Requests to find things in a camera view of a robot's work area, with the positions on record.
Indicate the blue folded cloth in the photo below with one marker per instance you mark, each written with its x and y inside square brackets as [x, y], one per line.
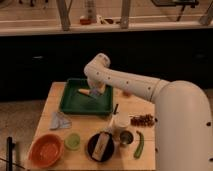
[59, 121]

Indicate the red object on shelf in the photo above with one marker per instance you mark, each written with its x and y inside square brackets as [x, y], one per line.
[85, 21]

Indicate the black stand at left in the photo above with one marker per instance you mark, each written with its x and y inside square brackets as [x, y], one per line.
[9, 154]

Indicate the wooden block on plate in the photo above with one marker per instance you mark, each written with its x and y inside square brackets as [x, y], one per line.
[102, 150]

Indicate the small green cup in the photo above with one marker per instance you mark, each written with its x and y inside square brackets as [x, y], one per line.
[72, 141]

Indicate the green plastic tray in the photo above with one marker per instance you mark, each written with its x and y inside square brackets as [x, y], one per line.
[75, 103]

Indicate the orange tomato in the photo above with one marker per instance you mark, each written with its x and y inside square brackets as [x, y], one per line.
[127, 94]

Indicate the blue sponge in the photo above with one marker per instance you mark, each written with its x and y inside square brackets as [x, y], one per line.
[95, 92]

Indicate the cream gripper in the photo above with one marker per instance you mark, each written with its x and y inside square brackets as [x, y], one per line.
[100, 87]

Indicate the orange plastic bowl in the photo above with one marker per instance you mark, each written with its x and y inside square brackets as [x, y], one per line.
[46, 151]

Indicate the silver metal cup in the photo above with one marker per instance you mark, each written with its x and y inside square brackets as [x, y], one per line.
[125, 138]

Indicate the black round plate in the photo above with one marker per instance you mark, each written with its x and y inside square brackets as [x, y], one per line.
[92, 142]

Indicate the green cucumber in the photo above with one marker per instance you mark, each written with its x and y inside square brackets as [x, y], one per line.
[140, 145]

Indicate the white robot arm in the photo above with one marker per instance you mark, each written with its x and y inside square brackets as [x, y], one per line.
[184, 127]

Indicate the white round container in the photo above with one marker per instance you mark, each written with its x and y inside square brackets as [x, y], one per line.
[121, 121]

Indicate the black marker pen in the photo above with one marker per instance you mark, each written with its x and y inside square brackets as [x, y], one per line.
[115, 109]

